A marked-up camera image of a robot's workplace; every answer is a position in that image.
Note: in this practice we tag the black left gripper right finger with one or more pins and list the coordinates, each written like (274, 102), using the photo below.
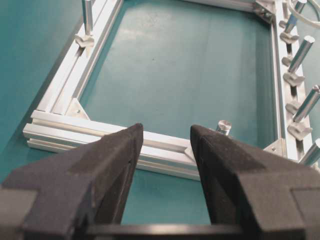
(269, 196)

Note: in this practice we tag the square aluminium extrusion frame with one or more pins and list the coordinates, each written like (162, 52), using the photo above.
(170, 64)

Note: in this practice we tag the aluminium pin on near rail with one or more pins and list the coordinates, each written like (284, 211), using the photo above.
(224, 127)

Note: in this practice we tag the aluminium pin mid rail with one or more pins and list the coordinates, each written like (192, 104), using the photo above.
(87, 13)

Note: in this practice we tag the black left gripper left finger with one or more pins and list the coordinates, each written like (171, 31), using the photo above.
(51, 198)

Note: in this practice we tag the aluminium pin row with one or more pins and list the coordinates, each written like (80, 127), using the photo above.
(292, 20)
(304, 48)
(308, 104)
(312, 155)

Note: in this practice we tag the white clip on rail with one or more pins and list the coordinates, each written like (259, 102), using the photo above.
(84, 41)

